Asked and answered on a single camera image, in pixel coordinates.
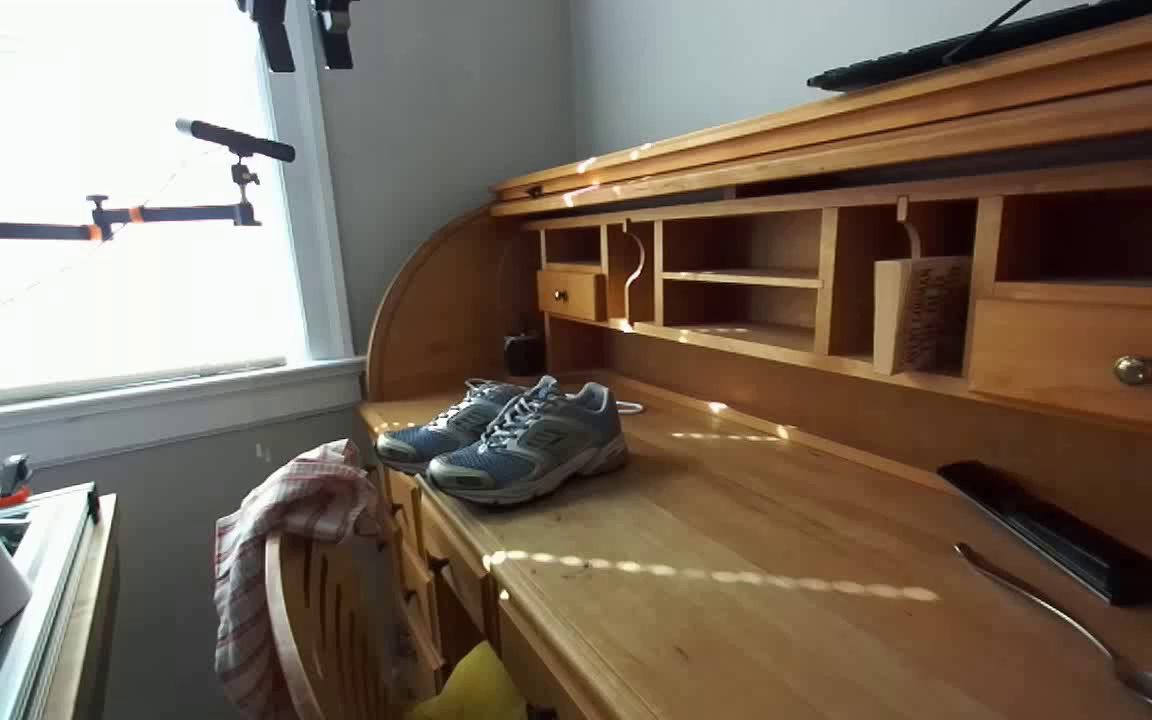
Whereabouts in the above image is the wooden roll-top desk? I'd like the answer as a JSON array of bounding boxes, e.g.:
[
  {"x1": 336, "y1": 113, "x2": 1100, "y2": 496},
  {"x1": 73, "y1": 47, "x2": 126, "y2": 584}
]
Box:
[{"x1": 354, "y1": 0, "x2": 1152, "y2": 720}]

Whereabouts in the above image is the wooden chair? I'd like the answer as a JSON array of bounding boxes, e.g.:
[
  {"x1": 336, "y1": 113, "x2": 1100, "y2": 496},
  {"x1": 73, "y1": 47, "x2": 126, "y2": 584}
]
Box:
[{"x1": 260, "y1": 523, "x2": 449, "y2": 720}]

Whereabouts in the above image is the small black red device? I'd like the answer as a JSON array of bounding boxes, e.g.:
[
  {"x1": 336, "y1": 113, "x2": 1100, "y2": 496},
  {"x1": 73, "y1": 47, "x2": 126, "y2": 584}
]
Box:
[{"x1": 0, "y1": 453, "x2": 35, "y2": 516}]

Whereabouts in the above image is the black round container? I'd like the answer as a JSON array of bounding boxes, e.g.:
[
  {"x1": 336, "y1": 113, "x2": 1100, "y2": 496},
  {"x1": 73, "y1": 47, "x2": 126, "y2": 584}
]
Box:
[{"x1": 500, "y1": 325, "x2": 551, "y2": 380}]

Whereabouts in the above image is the pink striped cloth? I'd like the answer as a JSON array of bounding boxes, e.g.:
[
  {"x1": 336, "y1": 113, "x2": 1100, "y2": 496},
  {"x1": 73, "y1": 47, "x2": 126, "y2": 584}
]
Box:
[{"x1": 206, "y1": 438, "x2": 392, "y2": 720}]

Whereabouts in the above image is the black remote control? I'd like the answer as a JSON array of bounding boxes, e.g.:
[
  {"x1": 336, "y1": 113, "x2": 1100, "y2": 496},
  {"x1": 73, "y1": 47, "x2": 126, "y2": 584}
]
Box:
[{"x1": 934, "y1": 455, "x2": 1152, "y2": 611}]

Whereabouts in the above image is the blue grey sneaker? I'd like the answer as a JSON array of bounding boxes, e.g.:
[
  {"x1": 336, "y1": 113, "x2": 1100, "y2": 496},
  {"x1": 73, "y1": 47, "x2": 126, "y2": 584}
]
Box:
[
  {"x1": 372, "y1": 378, "x2": 529, "y2": 473},
  {"x1": 420, "y1": 378, "x2": 630, "y2": 513}
]

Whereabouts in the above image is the yellow object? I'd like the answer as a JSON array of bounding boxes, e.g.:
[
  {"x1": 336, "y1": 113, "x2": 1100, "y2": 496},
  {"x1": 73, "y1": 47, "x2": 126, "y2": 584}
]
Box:
[{"x1": 404, "y1": 637, "x2": 531, "y2": 720}]

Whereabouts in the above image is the black stereo camera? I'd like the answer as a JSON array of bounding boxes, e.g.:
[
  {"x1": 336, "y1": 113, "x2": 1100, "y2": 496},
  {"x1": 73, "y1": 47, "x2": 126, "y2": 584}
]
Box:
[{"x1": 173, "y1": 115, "x2": 300, "y2": 168}]

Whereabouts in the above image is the wooden desk drawer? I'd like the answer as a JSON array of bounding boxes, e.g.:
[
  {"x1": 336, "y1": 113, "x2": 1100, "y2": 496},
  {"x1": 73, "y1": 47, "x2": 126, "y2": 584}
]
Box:
[
  {"x1": 968, "y1": 292, "x2": 1152, "y2": 438},
  {"x1": 531, "y1": 265, "x2": 607, "y2": 330}
]

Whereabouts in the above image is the white window frame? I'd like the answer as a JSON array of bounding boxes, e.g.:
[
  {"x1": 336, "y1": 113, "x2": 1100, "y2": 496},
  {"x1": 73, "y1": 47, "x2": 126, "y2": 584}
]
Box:
[{"x1": 0, "y1": 0, "x2": 366, "y2": 473}]

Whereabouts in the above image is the white side table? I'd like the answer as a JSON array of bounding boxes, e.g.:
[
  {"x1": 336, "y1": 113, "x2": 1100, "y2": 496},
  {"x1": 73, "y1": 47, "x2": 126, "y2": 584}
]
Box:
[{"x1": 0, "y1": 475, "x2": 123, "y2": 720}]

